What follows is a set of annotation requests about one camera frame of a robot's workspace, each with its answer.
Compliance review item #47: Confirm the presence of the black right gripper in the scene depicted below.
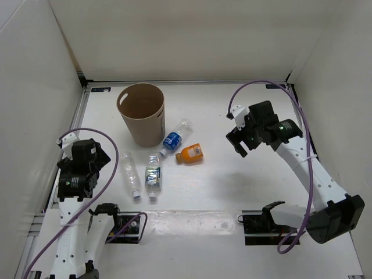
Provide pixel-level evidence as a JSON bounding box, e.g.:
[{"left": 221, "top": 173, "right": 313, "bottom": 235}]
[{"left": 226, "top": 114, "right": 263, "bottom": 158}]

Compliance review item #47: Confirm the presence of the orange juice bottle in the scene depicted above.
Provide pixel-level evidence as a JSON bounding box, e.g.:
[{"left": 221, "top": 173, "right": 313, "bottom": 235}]
[{"left": 175, "top": 144, "right": 203, "bottom": 164}]

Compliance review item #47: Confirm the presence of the clear unlabeled plastic bottle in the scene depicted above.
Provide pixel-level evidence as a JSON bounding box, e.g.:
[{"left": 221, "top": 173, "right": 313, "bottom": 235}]
[{"left": 120, "top": 152, "right": 141, "bottom": 201}]

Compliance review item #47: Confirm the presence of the blue label plastic bottle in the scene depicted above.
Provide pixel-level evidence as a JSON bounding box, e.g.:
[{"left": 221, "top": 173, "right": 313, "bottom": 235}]
[{"left": 159, "top": 119, "right": 192, "bottom": 157}]

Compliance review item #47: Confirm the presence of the green white label bottle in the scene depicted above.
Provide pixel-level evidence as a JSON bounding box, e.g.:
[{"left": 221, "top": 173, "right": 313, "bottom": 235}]
[{"left": 145, "top": 153, "right": 162, "bottom": 203}]

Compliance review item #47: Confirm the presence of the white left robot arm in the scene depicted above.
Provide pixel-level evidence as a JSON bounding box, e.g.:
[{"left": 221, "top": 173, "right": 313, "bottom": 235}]
[{"left": 49, "top": 138, "right": 123, "bottom": 278}]

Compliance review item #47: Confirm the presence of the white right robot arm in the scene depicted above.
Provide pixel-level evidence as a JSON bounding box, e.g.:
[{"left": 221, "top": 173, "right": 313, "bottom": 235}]
[{"left": 226, "top": 101, "right": 365, "bottom": 244}]

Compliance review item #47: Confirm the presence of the tan cylindrical waste bin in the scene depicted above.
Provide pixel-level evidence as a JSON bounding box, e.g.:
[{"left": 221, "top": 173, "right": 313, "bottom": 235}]
[{"left": 116, "top": 83, "right": 166, "bottom": 148}]

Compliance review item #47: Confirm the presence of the blue corner sticker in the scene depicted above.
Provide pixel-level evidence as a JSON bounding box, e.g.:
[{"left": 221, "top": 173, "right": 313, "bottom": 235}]
[{"left": 91, "top": 87, "right": 111, "bottom": 92}]

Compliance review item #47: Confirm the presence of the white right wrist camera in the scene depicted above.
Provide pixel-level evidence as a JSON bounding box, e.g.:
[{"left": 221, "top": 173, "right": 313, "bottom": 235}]
[{"left": 230, "top": 105, "right": 248, "bottom": 131}]

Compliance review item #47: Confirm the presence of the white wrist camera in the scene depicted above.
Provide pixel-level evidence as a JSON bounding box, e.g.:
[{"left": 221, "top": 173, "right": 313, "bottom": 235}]
[
  {"left": 230, "top": 105, "right": 248, "bottom": 131},
  {"left": 56, "top": 132, "right": 80, "bottom": 160}
]

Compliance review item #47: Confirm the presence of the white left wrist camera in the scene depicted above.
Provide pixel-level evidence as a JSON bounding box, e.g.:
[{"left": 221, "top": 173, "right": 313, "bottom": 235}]
[{"left": 56, "top": 132, "right": 80, "bottom": 160}]

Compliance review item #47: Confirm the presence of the aluminium frame rail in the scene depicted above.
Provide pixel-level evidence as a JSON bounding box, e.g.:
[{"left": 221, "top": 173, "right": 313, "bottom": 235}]
[{"left": 42, "top": 87, "right": 90, "bottom": 213}]

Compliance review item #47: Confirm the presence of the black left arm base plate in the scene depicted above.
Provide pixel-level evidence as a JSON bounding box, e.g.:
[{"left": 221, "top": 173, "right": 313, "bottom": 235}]
[{"left": 106, "top": 212, "right": 146, "bottom": 244}]

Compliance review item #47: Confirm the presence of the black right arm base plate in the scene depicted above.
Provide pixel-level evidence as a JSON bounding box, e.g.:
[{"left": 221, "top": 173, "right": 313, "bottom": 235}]
[{"left": 237, "top": 210, "right": 292, "bottom": 246}]

